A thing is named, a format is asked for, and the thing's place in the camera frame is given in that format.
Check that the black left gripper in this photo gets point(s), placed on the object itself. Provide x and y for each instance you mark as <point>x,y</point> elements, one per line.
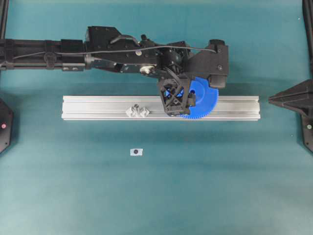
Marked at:
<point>175,95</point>

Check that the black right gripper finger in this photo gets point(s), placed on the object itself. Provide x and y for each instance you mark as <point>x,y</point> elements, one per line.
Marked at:
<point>303,90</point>
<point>302,105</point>

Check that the large blue plastic gear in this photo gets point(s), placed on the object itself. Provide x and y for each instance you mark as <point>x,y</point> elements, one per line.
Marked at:
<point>206,98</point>

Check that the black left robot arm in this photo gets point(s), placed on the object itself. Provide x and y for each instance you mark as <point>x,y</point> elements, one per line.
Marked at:
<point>105,48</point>

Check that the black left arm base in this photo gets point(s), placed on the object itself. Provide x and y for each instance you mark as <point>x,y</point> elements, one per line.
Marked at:
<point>6,123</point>

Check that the small white marker sticker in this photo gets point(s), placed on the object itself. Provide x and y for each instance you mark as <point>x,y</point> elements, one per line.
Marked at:
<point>136,152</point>

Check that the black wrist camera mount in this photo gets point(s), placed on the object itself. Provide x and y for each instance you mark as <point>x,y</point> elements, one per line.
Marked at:
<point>212,65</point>

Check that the silver aluminium extrusion rail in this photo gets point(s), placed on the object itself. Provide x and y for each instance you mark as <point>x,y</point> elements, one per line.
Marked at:
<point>88,107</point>

